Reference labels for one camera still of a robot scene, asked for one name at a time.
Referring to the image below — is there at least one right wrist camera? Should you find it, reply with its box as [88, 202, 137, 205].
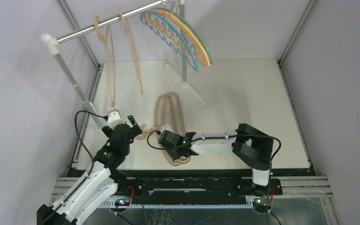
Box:
[158, 124, 174, 133]

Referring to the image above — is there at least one blue wire hanger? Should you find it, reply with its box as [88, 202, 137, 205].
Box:
[140, 10, 200, 72]

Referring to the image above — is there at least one green wire hanger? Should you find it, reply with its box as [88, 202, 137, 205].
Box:
[154, 0, 213, 68]

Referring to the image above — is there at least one black right camera cable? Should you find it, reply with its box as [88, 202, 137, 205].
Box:
[146, 129, 283, 225]

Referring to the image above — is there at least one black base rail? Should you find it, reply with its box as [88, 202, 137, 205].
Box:
[67, 167, 317, 206]

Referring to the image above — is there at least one black camera cable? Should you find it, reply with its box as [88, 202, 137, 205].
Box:
[146, 129, 283, 225]
[32, 110, 109, 225]

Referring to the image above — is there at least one yellow wire hanger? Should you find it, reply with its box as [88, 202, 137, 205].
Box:
[152, 8, 212, 68]

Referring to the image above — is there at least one black left camera cable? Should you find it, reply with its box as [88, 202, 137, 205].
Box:
[32, 110, 109, 225]

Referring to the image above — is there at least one beige plastic hanger top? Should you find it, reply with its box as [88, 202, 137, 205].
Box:
[119, 7, 144, 95]

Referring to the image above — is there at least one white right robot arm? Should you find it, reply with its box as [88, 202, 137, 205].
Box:
[158, 123, 275, 195]

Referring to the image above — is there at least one white rack foot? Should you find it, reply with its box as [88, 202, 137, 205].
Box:
[165, 63, 208, 106]

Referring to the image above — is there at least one metal clothes rack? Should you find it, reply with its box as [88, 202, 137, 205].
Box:
[41, 0, 190, 134]

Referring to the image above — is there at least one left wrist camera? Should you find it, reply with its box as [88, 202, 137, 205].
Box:
[107, 109, 125, 128]

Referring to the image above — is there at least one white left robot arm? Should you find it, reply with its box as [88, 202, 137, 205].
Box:
[37, 111, 142, 225]

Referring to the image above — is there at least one beige plastic hanger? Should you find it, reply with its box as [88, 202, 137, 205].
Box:
[142, 92, 190, 165]
[94, 15, 116, 107]
[134, 93, 184, 168]
[119, 7, 144, 95]

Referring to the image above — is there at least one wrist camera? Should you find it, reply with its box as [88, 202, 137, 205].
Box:
[158, 124, 174, 133]
[107, 109, 125, 128]

